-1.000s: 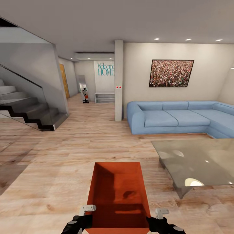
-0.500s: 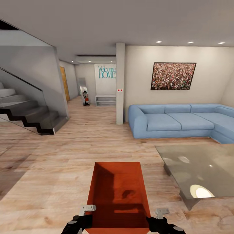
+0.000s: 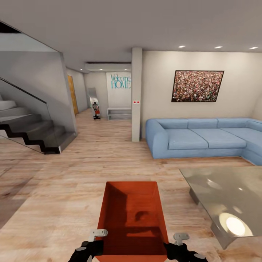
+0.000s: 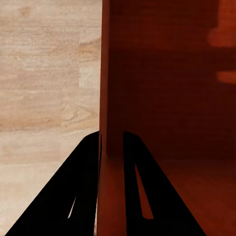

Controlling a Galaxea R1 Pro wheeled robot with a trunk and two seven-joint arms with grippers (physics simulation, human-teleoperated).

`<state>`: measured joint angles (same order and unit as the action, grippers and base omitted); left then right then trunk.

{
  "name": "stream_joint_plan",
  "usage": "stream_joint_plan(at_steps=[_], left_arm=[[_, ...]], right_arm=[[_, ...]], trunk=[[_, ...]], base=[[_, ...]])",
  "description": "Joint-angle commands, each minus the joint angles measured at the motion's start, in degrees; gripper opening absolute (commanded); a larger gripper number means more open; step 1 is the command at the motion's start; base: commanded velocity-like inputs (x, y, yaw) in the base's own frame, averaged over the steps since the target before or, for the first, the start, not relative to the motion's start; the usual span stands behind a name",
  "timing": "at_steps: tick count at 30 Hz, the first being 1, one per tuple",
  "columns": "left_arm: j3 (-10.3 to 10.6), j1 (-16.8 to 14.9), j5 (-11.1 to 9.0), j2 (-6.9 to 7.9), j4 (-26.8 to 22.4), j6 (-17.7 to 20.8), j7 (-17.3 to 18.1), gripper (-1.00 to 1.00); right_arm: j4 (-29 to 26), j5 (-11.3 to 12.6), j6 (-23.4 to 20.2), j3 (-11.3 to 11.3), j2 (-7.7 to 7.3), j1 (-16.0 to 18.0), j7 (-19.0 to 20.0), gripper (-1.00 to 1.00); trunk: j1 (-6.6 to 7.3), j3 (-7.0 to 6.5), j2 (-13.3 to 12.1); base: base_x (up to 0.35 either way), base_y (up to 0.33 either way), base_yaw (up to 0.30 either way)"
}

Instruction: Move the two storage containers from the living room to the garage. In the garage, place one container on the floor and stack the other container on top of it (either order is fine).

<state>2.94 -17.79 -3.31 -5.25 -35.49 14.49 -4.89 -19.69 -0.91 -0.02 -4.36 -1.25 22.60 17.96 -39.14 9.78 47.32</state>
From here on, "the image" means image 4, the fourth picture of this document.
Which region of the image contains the storage box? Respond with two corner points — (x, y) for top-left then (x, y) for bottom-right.
(96, 0), (236, 236)

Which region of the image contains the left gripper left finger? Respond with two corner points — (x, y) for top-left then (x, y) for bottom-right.
(5, 131), (99, 236)

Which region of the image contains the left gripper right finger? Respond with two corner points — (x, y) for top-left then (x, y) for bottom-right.
(123, 131), (206, 236)

